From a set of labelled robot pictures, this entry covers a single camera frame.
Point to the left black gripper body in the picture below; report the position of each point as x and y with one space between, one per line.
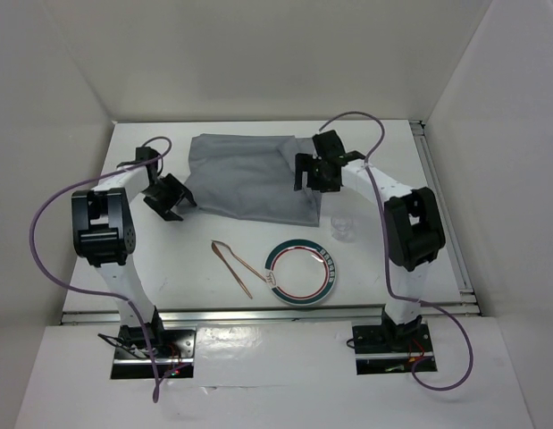
165 193

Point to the right side aluminium rail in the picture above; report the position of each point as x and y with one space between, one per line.
455 254

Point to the grey cloth placemat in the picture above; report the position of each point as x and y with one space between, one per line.
251 178

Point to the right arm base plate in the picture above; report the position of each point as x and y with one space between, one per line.
374 355

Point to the clear plastic cup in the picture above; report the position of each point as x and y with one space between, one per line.
342 228

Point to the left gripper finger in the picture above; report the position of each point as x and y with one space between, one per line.
166 213
185 196

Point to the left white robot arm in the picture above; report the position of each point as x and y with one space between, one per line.
104 234

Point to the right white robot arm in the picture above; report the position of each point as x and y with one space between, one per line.
410 220

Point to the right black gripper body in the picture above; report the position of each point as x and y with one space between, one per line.
317 165

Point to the aluminium rail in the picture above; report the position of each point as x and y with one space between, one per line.
455 254
234 316

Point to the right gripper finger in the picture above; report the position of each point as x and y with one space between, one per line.
301 163
319 183

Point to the front aluminium rail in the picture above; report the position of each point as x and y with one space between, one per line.
234 316

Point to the white plate green red rim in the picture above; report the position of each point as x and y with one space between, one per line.
300 273

